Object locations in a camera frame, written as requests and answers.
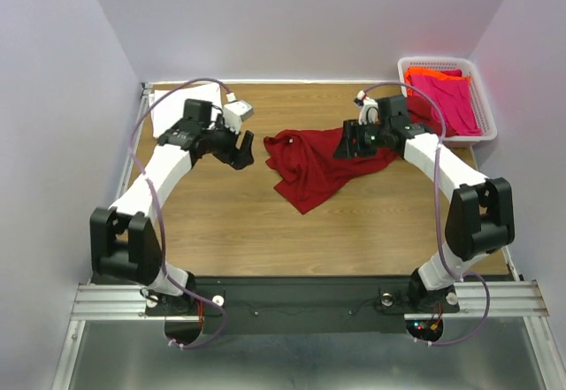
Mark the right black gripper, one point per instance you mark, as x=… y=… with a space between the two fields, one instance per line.
x=346 y=149

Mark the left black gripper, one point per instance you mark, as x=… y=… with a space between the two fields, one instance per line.
x=237 y=158

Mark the dark red t shirt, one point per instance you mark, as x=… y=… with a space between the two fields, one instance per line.
x=309 y=173

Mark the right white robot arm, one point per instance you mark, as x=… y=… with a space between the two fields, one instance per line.
x=480 y=218

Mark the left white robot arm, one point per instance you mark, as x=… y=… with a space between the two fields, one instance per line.
x=127 y=239

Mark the orange t shirt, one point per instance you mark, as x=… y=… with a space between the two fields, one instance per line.
x=449 y=84

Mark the pink t shirt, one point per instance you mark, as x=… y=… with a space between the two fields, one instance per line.
x=459 y=117

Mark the white plastic basket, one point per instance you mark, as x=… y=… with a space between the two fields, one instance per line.
x=480 y=105

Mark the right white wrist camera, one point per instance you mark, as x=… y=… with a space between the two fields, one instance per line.
x=368 y=109

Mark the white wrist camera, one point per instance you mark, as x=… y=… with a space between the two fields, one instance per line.
x=235 y=113
x=368 y=109

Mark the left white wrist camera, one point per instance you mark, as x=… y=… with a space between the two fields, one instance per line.
x=235 y=113

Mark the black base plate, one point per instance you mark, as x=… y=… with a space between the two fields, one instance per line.
x=296 y=305

